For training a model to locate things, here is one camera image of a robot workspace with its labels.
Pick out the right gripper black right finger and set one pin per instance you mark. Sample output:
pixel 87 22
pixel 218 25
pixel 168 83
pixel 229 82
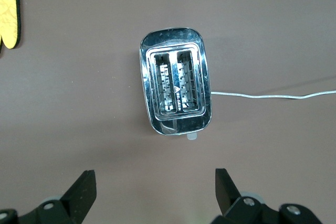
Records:
pixel 231 200

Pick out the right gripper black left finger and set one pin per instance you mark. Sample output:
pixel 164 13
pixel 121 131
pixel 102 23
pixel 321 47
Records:
pixel 78 197

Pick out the chrome two-slot toaster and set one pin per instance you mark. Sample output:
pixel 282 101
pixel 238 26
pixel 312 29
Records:
pixel 173 37

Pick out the yellow quilted oven mitt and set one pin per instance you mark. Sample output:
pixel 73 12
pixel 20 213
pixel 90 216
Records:
pixel 9 16

